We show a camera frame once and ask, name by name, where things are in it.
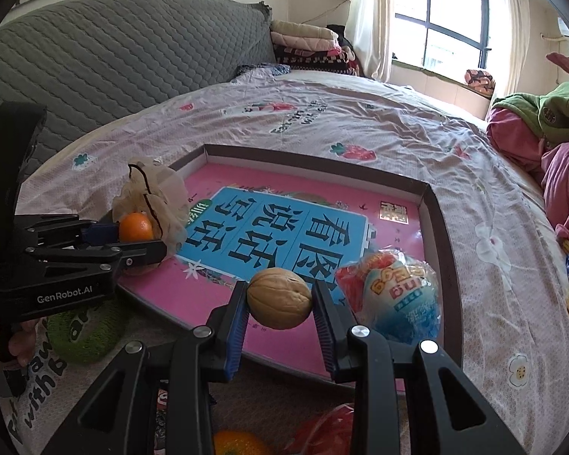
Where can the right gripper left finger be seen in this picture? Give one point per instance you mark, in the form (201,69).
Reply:
(117,414)

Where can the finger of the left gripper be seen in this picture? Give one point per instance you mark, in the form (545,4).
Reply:
(63,230)
(94,270)

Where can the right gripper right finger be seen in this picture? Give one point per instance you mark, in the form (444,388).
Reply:
(446,413)

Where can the white red toy egg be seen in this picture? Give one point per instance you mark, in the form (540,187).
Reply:
(326,434)

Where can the small orange tangerine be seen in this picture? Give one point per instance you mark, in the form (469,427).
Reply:
(135,227)

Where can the blue red toy egg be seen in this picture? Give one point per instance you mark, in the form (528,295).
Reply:
(394,294)

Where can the cream dotted scrunchie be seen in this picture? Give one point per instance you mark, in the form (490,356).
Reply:
(159,193)

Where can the large orange tangerine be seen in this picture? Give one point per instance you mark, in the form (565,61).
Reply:
(235,442)

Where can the tan walnut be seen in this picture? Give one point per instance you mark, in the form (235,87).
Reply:
(279,298)

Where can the blue oreo cookie packet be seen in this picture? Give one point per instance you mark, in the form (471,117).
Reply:
(160,426)

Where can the person left hand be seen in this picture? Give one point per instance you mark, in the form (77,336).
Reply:
(22,345)

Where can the dark shallow cardboard box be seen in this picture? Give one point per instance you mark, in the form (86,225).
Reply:
(437,247)

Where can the grey quilted headboard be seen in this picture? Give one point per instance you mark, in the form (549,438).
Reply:
(90,62)

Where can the pink blue picture book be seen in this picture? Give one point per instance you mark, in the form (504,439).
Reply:
(248,216)

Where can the pink strawberry bedsheet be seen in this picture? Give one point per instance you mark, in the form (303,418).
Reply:
(509,264)

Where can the dark patterned cloth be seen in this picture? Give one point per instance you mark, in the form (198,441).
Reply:
(262,70)

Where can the pink quilt heap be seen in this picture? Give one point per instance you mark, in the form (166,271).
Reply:
(511,136)

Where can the stack of folded blankets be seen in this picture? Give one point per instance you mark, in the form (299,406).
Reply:
(307,47)

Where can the green blanket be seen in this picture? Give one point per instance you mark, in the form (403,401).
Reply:
(546,116)

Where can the patterned bag on sill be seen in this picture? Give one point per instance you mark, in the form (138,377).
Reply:
(480,81)

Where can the left cream curtain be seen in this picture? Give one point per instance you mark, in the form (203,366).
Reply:
(368,29)

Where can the cream curtain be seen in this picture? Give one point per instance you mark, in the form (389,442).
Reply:
(368,29)
(515,40)

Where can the white air conditioner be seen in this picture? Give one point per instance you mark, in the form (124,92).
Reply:
(563,28)

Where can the right cream curtain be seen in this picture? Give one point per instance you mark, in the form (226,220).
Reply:
(515,40)

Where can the window with dark frame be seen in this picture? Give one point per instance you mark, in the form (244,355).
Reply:
(444,36)

